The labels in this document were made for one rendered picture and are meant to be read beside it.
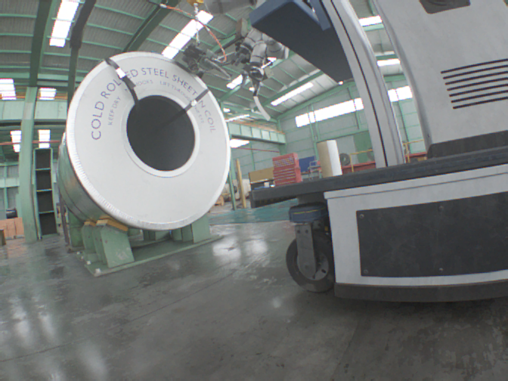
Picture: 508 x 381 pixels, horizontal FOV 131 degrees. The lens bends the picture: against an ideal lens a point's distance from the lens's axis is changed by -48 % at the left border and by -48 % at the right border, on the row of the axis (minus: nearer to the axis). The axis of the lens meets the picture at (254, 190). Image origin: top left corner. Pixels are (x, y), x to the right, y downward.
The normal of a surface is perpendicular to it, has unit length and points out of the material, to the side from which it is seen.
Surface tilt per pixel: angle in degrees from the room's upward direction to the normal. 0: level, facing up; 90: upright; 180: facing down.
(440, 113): 90
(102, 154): 90
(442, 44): 90
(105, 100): 90
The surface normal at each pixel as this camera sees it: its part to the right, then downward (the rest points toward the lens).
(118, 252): 0.79, -0.14
